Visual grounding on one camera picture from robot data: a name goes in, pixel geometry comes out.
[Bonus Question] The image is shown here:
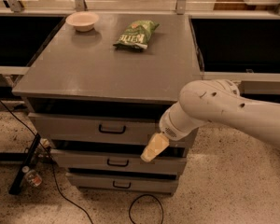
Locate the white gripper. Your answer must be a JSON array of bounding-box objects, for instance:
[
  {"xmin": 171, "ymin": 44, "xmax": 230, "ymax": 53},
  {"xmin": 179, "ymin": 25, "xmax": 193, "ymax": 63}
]
[{"xmin": 140, "ymin": 109, "xmax": 200, "ymax": 162}]

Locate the grey top drawer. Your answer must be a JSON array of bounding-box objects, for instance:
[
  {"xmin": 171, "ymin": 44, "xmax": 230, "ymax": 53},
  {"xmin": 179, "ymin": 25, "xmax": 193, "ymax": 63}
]
[{"xmin": 29, "ymin": 113, "xmax": 160, "ymax": 146}]

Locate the grey drawer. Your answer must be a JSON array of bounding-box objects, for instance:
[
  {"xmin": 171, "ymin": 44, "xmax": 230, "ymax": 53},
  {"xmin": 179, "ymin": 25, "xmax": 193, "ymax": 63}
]
[
  {"xmin": 51, "ymin": 149, "xmax": 187, "ymax": 175},
  {"xmin": 65, "ymin": 172, "xmax": 179, "ymax": 195},
  {"xmin": 29, "ymin": 113, "xmax": 160, "ymax": 146}
]

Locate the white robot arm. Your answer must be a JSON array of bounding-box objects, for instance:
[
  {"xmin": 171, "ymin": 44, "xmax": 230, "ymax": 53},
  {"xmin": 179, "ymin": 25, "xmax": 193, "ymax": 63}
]
[{"xmin": 141, "ymin": 79, "xmax": 280, "ymax": 162}]

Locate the grey drawer cabinet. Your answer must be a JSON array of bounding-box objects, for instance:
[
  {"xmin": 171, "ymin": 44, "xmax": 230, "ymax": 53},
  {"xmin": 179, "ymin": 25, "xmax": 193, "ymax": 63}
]
[{"xmin": 11, "ymin": 12, "xmax": 208, "ymax": 196}]

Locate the grey bottom drawer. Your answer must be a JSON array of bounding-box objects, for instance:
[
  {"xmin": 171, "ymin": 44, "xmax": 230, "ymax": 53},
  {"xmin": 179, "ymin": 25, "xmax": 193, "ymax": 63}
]
[{"xmin": 65, "ymin": 172, "xmax": 179, "ymax": 195}]

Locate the grey middle drawer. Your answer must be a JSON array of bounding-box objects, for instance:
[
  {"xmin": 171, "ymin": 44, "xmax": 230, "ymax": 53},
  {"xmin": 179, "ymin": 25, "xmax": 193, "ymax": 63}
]
[{"xmin": 51, "ymin": 149, "xmax": 187, "ymax": 175}]

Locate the green chip bag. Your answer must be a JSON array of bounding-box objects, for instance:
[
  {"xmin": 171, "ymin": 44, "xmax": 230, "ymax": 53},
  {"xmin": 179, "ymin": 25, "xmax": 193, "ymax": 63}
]
[{"xmin": 113, "ymin": 20, "xmax": 159, "ymax": 49}]

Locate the plastic bottle on floor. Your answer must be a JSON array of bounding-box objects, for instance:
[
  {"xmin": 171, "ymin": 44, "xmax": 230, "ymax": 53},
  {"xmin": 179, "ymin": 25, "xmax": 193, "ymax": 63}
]
[{"xmin": 21, "ymin": 166, "xmax": 42, "ymax": 187}]

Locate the beige bowl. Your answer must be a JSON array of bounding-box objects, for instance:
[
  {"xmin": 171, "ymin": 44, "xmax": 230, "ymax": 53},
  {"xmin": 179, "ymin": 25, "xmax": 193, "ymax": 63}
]
[{"xmin": 65, "ymin": 11, "xmax": 99, "ymax": 32}]

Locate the black table leg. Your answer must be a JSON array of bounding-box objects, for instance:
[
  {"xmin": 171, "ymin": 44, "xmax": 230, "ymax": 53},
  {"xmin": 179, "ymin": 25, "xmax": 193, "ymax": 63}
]
[{"xmin": 8, "ymin": 134, "xmax": 40, "ymax": 195}]

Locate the black looped cable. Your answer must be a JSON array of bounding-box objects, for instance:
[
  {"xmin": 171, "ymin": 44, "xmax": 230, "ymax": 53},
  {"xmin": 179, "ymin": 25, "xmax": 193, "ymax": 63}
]
[{"xmin": 128, "ymin": 193, "xmax": 164, "ymax": 224}]

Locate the black floor cable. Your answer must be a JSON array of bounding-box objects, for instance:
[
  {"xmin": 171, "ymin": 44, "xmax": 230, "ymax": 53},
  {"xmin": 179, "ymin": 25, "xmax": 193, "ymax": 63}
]
[{"xmin": 0, "ymin": 97, "xmax": 94, "ymax": 224}]

